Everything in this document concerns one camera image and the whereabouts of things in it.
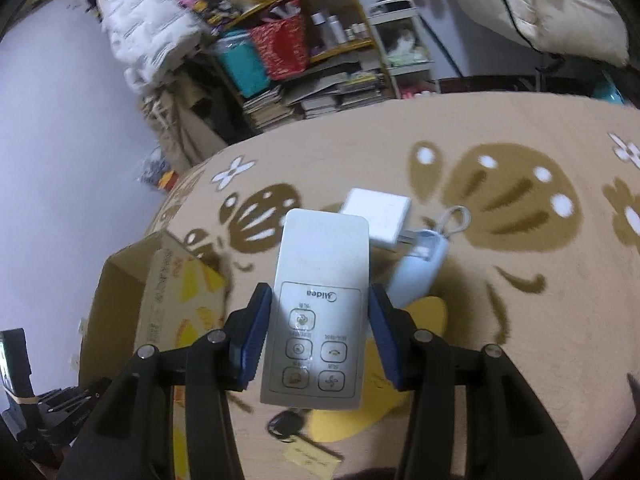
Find group of cosmetic bottles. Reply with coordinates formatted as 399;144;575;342
310;10;373;47

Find stack of books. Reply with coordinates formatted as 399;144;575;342
242;85;296;133

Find cardboard box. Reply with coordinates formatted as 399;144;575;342
77;230;236;480

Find pile of magazines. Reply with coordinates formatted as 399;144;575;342
285;70;393;118

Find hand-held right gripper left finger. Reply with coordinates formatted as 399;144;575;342
57;282;273;480

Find teal bag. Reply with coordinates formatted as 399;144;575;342
215;30;271;98

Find light blue pouch with loop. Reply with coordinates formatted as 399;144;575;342
387;205;471;308

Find white puffer jacket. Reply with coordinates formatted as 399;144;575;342
97;0;211;93

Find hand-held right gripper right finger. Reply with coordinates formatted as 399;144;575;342
367;284;583;480

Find wooden shelf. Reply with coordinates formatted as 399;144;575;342
210;0;396;131

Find white duvet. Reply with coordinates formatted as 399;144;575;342
435;0;631;66

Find white charger adapter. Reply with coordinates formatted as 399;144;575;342
341;188;418;253

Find red gift bag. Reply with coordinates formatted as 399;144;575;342
248;12;311;81

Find beige hanging pants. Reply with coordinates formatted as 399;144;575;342
142;85;231;171

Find yellow round card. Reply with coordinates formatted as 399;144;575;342
305;295;449;443

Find white trolley cart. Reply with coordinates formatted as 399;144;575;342
367;0;436;98

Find dark colourful printed garment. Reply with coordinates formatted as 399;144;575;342
177;0;241;26

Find printed beige blanket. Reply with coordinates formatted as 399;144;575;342
145;92;640;480

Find colourful clutter pile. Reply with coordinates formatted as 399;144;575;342
140;152;178;191

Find black stand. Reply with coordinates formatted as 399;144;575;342
15;380;111;461

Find black screen device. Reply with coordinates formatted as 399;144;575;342
0;327;36;411

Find yellow paper tag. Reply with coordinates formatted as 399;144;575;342
284;437;343;478

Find white remote control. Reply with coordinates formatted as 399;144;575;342
260;208;371;411

